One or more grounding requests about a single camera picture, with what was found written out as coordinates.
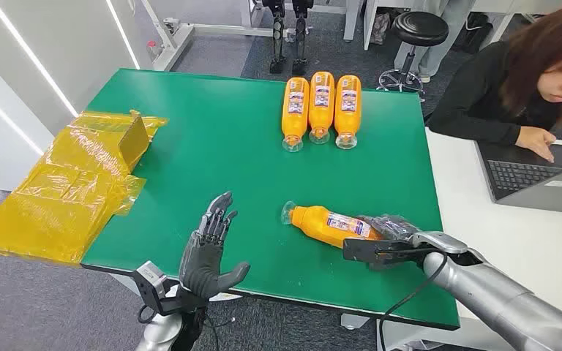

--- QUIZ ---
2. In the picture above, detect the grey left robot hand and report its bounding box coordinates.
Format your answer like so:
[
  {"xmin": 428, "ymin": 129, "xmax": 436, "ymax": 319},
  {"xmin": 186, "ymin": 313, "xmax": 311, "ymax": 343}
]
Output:
[{"xmin": 179, "ymin": 191, "xmax": 252, "ymax": 300}]

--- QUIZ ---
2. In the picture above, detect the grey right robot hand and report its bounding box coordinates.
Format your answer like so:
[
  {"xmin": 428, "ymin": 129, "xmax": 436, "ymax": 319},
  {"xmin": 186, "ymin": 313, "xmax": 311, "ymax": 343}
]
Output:
[{"xmin": 357, "ymin": 214, "xmax": 422, "ymax": 244}]

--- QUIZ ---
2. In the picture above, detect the orange juice bottle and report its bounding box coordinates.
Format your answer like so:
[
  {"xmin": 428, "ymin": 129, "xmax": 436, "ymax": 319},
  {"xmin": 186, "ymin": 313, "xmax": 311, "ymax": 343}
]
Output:
[
  {"xmin": 280, "ymin": 77, "xmax": 310, "ymax": 153},
  {"xmin": 334, "ymin": 75, "xmax": 362, "ymax": 150},
  {"xmin": 280, "ymin": 200, "xmax": 383, "ymax": 250},
  {"xmin": 307, "ymin": 71, "xmax": 336, "ymax": 146}
]

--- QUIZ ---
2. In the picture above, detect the green table mat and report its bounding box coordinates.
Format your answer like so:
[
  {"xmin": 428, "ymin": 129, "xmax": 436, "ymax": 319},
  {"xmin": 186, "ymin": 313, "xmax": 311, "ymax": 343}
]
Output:
[{"xmin": 80, "ymin": 68, "xmax": 461, "ymax": 331}]

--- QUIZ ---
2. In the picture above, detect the dark grey laptop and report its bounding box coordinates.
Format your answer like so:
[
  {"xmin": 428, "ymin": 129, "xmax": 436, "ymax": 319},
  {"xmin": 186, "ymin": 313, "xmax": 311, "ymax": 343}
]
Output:
[{"xmin": 474, "ymin": 140, "xmax": 562, "ymax": 216}]

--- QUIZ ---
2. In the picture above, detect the yellow film wrapped box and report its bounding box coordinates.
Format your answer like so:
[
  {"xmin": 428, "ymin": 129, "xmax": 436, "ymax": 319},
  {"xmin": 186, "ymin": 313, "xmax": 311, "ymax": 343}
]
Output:
[{"xmin": 0, "ymin": 110, "xmax": 170, "ymax": 266}]

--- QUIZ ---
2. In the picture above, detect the person's hand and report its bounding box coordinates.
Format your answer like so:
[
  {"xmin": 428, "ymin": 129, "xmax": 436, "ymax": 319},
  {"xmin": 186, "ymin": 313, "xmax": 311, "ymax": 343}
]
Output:
[{"xmin": 514, "ymin": 127, "xmax": 558, "ymax": 163}]

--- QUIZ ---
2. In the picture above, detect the standing person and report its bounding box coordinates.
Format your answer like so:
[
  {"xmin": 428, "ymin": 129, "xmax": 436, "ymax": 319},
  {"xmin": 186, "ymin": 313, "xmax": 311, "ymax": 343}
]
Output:
[{"xmin": 416, "ymin": 0, "xmax": 475, "ymax": 84}]

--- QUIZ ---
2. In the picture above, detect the patterned bag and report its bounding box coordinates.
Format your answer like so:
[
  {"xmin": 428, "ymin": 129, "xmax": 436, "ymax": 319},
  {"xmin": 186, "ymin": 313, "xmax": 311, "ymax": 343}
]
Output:
[{"xmin": 370, "ymin": 12, "xmax": 391, "ymax": 46}]

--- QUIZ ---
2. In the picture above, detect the black round stool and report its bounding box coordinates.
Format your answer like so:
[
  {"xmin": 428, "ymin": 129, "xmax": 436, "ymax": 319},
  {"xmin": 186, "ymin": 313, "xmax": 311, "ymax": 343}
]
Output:
[{"xmin": 377, "ymin": 11, "xmax": 450, "ymax": 95}]

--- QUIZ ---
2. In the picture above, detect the black robot leg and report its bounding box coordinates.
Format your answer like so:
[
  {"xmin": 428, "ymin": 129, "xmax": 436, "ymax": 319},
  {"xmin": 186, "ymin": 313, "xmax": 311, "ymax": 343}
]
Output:
[
  {"xmin": 263, "ymin": 0, "xmax": 287, "ymax": 75},
  {"xmin": 291, "ymin": 0, "xmax": 315, "ymax": 76}
]

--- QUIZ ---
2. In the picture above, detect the black bag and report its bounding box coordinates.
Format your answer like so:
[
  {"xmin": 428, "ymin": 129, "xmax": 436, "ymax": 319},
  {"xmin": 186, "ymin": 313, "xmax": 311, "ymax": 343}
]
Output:
[{"xmin": 461, "ymin": 12, "xmax": 496, "ymax": 54}]

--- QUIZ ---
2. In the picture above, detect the small red and grey object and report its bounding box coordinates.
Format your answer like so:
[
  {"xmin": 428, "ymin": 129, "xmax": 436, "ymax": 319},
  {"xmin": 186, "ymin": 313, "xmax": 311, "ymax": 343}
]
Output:
[{"xmin": 146, "ymin": 40, "xmax": 164, "ymax": 62}]

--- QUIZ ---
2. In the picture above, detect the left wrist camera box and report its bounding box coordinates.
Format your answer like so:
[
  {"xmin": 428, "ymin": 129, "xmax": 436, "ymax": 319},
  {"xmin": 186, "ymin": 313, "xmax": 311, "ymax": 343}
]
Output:
[{"xmin": 132, "ymin": 261, "xmax": 171, "ymax": 316}]

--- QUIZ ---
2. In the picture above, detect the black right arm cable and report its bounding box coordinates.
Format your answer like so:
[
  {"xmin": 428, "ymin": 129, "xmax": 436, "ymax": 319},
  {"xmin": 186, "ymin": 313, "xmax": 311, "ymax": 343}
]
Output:
[{"xmin": 378, "ymin": 252, "xmax": 449, "ymax": 351}]

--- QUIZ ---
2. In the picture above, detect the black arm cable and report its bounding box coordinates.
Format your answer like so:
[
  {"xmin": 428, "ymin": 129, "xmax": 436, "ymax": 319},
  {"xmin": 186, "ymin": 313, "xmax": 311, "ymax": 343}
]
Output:
[
  {"xmin": 137, "ymin": 303, "xmax": 158, "ymax": 325},
  {"xmin": 378, "ymin": 252, "xmax": 449, "ymax": 351}
]

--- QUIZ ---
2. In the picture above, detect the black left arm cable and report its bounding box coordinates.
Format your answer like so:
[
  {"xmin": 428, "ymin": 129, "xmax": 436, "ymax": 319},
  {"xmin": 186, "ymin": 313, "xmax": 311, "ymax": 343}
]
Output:
[{"xmin": 137, "ymin": 303, "xmax": 158, "ymax": 325}]

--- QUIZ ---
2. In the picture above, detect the white metal frame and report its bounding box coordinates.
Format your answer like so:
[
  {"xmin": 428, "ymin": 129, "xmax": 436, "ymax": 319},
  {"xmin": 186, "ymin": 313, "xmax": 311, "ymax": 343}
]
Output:
[{"xmin": 140, "ymin": 0, "xmax": 293, "ymax": 72}]

